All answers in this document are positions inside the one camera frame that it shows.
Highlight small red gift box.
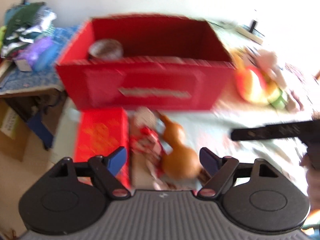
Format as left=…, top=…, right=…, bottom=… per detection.
left=74, top=107, right=132, bottom=190

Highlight orange gourd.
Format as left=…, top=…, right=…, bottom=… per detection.
left=159, top=113, right=202, bottom=180

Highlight red candy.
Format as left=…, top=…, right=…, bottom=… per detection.
left=130, top=126, right=165, bottom=178

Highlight wooden spoon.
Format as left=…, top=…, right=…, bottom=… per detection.
left=133, top=107, right=157, bottom=129

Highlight printed packing tape roll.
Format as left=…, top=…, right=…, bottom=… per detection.
left=88, top=39, right=124, bottom=61

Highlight right hand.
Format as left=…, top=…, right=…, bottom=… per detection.
left=300, top=155, right=320, bottom=211

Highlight brown plush teddy bear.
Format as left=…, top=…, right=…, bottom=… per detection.
left=285, top=79, right=304, bottom=113

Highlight green plush toy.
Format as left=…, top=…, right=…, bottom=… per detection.
left=270, top=89, right=288, bottom=110

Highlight yellow red plush toy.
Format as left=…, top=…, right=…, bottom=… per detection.
left=229, top=47, right=281, bottom=106

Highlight white pink plush toy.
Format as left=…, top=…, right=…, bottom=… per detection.
left=246, top=47, right=287, bottom=90

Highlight brown cardboard box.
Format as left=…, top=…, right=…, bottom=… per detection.
left=0, top=99, right=31, bottom=161

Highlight white power strip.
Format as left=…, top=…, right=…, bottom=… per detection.
left=235, top=25, right=265, bottom=45

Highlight large red cardboard box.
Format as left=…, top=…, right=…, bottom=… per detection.
left=56, top=14, right=234, bottom=111

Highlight black power adapter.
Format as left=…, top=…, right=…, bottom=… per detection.
left=249, top=20, right=257, bottom=33

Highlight blue patterned cloth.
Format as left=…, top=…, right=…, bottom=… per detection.
left=1, top=25, right=80, bottom=96

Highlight purple plastic bag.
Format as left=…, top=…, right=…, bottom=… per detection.
left=14, top=37, right=59, bottom=72

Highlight pile of folded clothes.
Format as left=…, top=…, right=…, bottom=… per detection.
left=1, top=0, right=57, bottom=59

